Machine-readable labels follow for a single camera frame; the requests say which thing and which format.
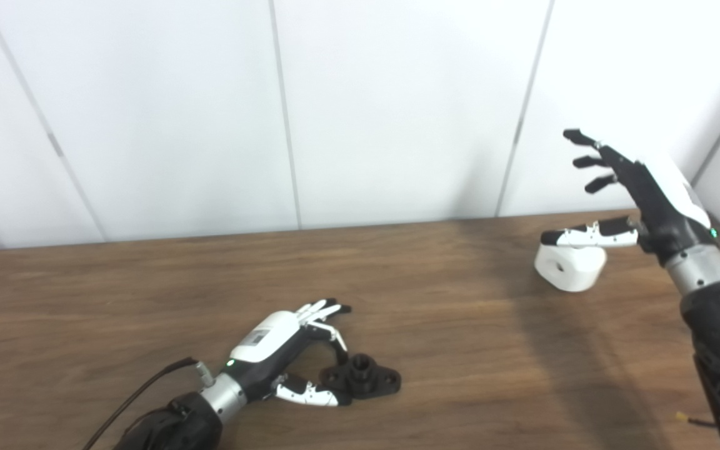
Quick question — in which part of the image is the right white-black robot hand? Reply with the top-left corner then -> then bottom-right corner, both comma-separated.
541,129 -> 720,266

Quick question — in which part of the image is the left white-black robot hand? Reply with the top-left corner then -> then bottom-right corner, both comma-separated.
222,298 -> 353,407

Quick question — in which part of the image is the round white plastic piece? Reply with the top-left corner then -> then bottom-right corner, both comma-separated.
534,242 -> 607,293

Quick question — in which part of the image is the black flanged holder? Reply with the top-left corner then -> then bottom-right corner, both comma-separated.
319,353 -> 402,401

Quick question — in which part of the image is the yellow-tipped thin wire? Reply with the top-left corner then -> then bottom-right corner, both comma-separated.
676,411 -> 718,429

